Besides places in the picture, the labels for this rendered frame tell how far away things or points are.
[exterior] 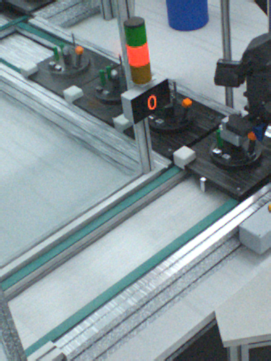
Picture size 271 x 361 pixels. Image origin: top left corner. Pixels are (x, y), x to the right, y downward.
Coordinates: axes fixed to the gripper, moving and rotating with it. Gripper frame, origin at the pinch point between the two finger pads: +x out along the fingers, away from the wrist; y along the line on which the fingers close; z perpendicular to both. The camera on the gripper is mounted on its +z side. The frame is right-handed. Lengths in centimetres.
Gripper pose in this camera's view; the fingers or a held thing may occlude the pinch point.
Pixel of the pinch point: (260, 129)
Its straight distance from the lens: 187.6
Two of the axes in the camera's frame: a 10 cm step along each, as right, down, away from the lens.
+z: 6.6, 4.0, -6.4
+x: 1.3, 7.7, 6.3
